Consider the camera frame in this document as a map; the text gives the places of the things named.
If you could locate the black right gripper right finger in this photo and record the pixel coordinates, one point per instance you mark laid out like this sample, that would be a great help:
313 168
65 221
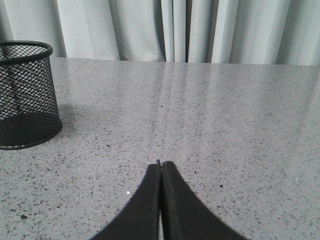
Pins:
184 216

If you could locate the white pleated curtain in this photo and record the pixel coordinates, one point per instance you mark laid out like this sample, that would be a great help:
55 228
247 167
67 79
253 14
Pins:
191 31

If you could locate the black mesh pen bucket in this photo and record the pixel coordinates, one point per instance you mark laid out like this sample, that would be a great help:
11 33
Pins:
29 112

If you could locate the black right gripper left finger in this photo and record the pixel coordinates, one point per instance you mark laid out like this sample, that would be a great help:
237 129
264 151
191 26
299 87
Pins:
139 219

